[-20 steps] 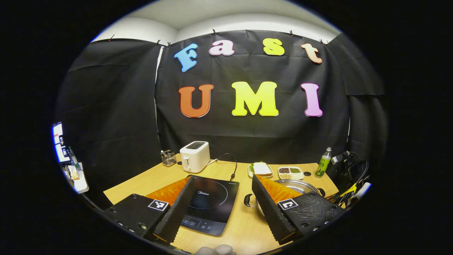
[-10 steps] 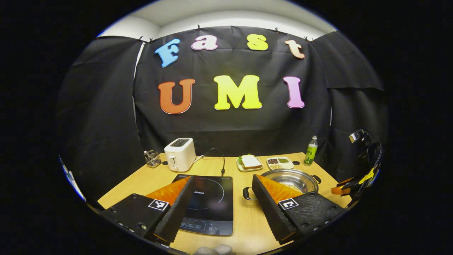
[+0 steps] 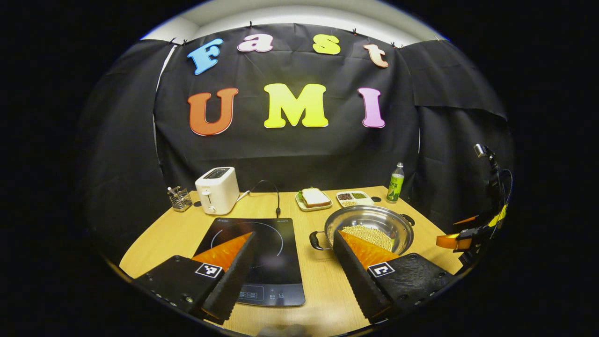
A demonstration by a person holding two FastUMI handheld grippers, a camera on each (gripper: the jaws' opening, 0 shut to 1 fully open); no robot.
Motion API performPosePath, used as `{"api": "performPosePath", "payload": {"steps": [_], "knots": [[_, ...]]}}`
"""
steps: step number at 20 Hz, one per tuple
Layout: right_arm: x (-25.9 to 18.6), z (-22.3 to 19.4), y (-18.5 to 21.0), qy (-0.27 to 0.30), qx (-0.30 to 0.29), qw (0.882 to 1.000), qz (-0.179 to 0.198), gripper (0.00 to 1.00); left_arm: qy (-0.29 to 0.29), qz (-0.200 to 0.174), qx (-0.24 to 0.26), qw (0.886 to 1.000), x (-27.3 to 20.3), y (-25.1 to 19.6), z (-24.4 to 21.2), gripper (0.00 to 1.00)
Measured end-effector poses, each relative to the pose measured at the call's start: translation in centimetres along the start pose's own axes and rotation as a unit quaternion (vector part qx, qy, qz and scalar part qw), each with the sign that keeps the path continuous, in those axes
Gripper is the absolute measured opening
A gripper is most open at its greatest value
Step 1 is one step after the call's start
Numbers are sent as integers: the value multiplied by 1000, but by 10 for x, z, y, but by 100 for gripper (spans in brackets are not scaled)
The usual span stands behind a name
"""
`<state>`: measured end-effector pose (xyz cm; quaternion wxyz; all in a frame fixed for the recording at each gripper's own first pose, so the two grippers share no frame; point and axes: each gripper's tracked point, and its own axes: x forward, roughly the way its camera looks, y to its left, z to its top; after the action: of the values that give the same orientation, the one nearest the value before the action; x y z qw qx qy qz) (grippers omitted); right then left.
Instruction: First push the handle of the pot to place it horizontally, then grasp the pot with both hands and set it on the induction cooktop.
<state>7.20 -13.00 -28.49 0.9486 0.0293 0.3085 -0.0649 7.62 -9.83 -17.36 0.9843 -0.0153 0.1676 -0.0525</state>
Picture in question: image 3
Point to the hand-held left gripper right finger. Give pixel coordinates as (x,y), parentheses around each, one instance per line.
(355,276)

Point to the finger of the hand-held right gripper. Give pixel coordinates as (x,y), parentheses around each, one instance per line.
(449,241)
(465,220)

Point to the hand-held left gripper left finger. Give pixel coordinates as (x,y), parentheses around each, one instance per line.
(231,276)

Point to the pile of soybeans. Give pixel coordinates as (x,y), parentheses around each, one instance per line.
(372,234)

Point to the black induction cooktop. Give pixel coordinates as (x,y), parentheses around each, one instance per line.
(276,262)

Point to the stainless steel pot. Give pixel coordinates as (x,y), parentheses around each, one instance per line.
(374,217)

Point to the white divided dish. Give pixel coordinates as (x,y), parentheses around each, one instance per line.
(355,201)

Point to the pale green plate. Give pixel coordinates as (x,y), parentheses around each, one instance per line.
(323,208)

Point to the green label bottle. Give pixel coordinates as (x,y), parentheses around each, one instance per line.
(395,187)

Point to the white toaster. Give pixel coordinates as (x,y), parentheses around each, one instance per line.
(217,194)

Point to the sandwich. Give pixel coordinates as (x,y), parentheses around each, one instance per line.
(316,197)

